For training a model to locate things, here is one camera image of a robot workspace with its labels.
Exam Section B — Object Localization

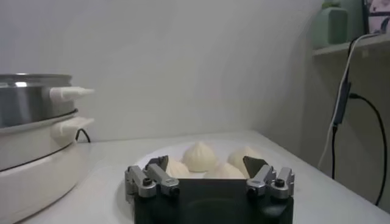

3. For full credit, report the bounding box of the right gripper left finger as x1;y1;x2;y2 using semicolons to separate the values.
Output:
124;155;180;203

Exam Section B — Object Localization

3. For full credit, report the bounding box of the pale green box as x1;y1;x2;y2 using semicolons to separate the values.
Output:
313;5;349;49

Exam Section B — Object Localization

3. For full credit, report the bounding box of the white shelf rack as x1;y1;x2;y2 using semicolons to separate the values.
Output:
312;32;390;57

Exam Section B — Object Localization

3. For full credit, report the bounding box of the black cable with adapter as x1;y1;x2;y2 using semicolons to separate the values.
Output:
331;35;388;206

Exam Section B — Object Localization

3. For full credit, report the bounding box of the white electric cooker pot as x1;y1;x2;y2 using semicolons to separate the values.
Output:
0;109;96;224

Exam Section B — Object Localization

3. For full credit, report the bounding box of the pale green tall container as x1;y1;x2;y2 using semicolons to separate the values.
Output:
322;0;366;42

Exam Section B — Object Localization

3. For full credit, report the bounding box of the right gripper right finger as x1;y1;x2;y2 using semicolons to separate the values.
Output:
243;155;296;200

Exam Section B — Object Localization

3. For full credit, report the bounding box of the white round plate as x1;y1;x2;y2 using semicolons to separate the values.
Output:
133;139;277;181

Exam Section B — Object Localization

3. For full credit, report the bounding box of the white hanging cable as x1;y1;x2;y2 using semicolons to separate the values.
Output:
317;32;381;170

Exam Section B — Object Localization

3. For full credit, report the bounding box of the black cooker power cable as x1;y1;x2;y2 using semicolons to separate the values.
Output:
75;128;91;143

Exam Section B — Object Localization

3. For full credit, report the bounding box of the patterned picture box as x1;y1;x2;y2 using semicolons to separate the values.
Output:
367;0;390;35

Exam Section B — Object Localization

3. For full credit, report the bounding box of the white steamed baozi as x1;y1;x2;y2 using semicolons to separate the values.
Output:
203;162;246;180
227;145;264;179
182;141;219;173
166;156;191;179

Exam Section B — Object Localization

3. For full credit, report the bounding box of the steel steamer basket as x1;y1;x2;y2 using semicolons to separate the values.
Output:
0;72;96;130

